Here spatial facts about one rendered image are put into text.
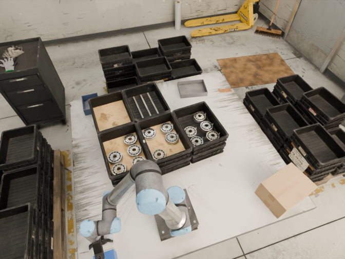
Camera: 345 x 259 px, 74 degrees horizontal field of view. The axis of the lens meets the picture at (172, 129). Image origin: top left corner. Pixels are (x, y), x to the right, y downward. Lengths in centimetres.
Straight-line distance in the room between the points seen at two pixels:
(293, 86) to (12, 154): 316
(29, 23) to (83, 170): 332
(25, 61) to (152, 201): 230
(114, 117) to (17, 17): 311
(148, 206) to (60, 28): 412
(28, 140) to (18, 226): 83
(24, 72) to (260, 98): 263
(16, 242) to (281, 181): 191
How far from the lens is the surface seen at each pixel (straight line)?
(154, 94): 215
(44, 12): 465
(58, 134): 321
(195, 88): 240
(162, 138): 180
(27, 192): 242
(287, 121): 280
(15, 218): 223
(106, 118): 201
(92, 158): 197
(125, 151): 177
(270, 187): 169
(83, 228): 128
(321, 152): 254
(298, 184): 178
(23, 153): 253
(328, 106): 300
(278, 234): 255
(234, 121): 216
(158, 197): 93
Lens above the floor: 228
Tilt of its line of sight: 51 degrees down
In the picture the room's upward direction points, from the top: straight up
